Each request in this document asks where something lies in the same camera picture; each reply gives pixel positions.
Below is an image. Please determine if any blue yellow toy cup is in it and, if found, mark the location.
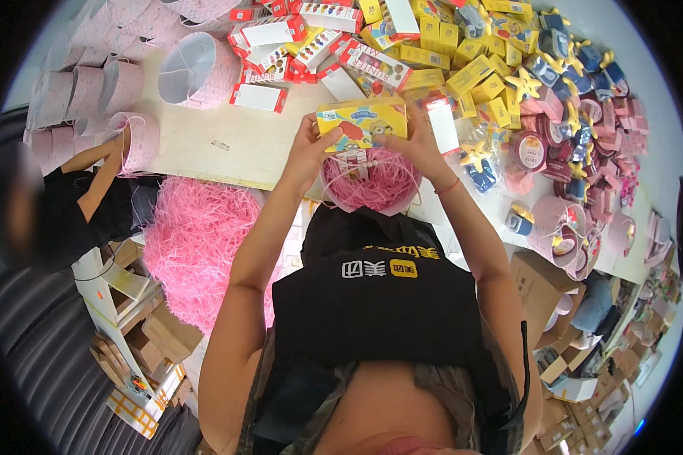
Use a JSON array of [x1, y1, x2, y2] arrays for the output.
[[504, 203, 536, 237]]

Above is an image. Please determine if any person's left hand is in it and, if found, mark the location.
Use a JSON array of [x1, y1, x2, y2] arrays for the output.
[[280, 113, 345, 192]]

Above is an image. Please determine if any white stool with cardboard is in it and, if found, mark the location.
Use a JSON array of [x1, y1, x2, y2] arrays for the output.
[[71, 238, 206, 440]]

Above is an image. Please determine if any wrapped blue yellow star toy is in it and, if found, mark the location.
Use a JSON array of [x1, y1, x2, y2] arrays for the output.
[[459, 130, 503, 195]]

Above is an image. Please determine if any pile of yellow boxes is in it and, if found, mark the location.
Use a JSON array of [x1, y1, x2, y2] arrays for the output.
[[357, 0, 535, 132]]

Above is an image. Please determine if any brown cardboard carton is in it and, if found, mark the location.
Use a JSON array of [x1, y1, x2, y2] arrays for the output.
[[509, 249, 588, 351]]

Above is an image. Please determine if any white box with red ends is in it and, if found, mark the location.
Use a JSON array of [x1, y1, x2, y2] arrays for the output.
[[420, 97, 462, 158]]

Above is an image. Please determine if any small red white packet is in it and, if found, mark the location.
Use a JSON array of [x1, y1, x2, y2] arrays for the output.
[[336, 149, 372, 180]]

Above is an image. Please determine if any pile of blue star toys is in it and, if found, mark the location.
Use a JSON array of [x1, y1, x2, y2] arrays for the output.
[[454, 5, 631, 143]]

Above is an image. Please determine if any pink dotted round box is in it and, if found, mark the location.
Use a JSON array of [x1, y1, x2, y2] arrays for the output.
[[105, 111, 162, 175]]

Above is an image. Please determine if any person's right hand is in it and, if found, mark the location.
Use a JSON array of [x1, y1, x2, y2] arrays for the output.
[[373, 105, 454, 186]]

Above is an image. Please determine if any large open pink round box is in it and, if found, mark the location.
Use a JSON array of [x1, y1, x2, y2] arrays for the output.
[[157, 31, 241, 110]]

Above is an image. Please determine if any pink round gift box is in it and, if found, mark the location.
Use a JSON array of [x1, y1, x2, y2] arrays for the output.
[[319, 147, 423, 217]]

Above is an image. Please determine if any yellow cartoon print box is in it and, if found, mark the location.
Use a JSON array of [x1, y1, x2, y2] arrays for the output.
[[316, 96, 409, 154]]

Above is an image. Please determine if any heap of pink shredded paper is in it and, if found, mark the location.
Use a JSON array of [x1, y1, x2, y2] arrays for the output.
[[142, 176, 286, 337]]

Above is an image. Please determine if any pile of pink tins and packets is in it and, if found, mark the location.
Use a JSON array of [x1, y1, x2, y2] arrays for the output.
[[504, 96, 651, 225]]

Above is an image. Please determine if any heap of cartons and goods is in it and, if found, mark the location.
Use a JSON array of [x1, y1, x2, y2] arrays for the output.
[[534, 210, 683, 455]]

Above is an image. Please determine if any black ribbed sheet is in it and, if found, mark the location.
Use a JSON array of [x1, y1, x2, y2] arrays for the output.
[[0, 105, 206, 455]]

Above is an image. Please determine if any pile of red white boxes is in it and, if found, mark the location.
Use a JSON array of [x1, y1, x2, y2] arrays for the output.
[[227, 0, 415, 115]]

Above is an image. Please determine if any stack of pink round boxes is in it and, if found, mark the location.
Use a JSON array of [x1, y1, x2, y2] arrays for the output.
[[25, 0, 246, 177]]

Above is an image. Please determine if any person's body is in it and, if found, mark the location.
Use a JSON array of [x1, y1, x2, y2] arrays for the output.
[[197, 204, 545, 455]]

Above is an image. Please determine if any group of filled pink boxes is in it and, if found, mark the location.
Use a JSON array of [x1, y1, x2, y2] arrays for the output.
[[526, 195, 638, 282]]

